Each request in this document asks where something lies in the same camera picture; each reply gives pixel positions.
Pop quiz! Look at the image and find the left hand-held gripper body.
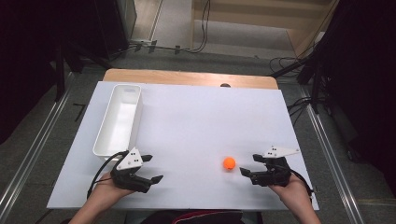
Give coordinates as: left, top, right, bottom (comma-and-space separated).
109, 147, 152, 194

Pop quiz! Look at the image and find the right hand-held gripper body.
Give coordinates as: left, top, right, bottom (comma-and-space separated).
249, 146, 302, 188

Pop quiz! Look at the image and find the orange ball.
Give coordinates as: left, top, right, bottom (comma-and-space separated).
222, 156, 237, 171

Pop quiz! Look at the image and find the white plastic bin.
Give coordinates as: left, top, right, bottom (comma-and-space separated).
92, 83, 144, 162

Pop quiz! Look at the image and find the person's left hand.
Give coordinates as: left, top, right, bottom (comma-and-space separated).
92, 172, 135, 207

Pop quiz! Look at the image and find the person's right hand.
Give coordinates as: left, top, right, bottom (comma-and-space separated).
268, 172, 313, 207

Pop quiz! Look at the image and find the person's dark red clothing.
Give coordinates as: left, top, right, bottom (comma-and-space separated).
124, 209, 263, 224

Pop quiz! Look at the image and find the white board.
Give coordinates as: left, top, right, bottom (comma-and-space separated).
46, 81, 320, 211

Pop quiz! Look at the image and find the wooden table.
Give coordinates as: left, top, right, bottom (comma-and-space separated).
102, 68, 279, 91

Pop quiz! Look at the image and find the black metal stand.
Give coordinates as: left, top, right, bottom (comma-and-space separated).
270, 50, 332, 116
53, 40, 114, 103

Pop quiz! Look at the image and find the black curtain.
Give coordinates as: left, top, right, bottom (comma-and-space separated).
0, 0, 110, 145
311, 0, 396, 200

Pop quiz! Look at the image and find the dark cabinet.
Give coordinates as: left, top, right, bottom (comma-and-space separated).
92, 0, 138, 61

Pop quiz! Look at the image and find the wooden step platform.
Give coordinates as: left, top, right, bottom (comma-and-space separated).
190, 0, 341, 59

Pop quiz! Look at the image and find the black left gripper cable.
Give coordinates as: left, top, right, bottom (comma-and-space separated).
86, 150, 130, 200

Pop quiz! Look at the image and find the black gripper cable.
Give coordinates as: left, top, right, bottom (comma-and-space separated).
86, 150, 130, 200
289, 169, 314, 198

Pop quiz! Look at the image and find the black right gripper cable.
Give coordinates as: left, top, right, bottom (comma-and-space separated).
289, 169, 314, 198

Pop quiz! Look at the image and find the metal floor rail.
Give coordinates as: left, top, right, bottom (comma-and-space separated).
0, 70, 77, 217
298, 84, 366, 224

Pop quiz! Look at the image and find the looped black floor cable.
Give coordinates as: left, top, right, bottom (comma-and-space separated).
268, 55, 301, 78

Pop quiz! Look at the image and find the black floor cable with clips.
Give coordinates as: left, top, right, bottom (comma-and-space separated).
108, 39, 195, 62

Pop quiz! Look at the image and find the hanging black cable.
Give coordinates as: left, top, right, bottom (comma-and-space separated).
189, 0, 212, 54

